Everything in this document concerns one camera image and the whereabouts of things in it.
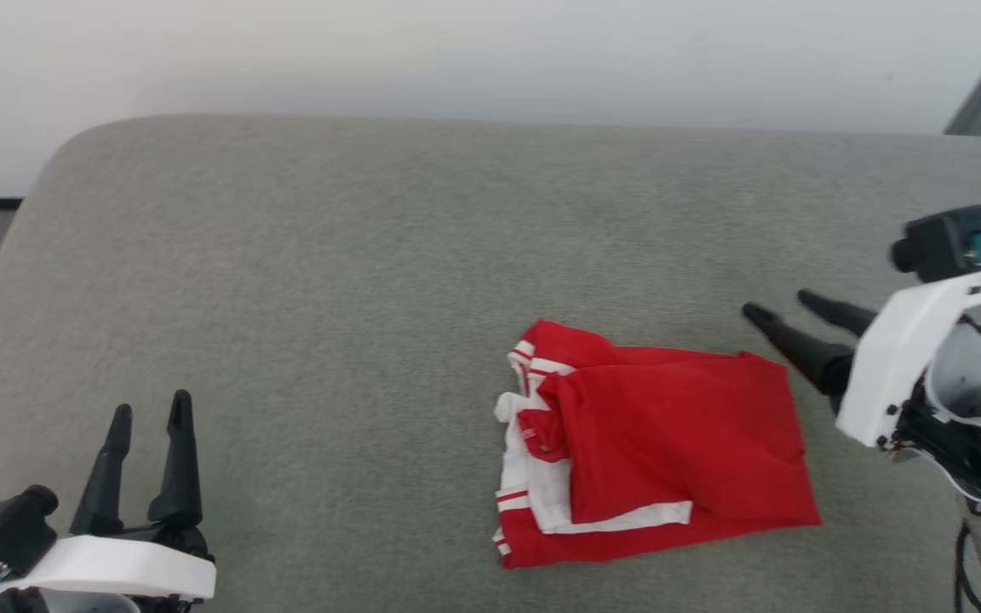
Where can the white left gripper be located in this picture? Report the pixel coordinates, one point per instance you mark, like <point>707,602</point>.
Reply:
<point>116,566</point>

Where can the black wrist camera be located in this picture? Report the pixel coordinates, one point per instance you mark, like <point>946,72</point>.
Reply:
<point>937,243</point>
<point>1,532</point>

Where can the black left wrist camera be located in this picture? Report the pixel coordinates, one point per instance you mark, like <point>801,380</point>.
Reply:
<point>1,532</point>

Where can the red white Bulls jersey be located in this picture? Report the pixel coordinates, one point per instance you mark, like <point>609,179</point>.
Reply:
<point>669,443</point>

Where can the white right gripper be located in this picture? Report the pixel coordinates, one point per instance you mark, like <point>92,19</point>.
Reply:
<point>908,358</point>

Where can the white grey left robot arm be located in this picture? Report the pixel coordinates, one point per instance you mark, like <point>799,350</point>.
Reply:
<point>56,603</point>

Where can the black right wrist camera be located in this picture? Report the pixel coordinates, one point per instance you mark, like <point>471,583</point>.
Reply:
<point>937,243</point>

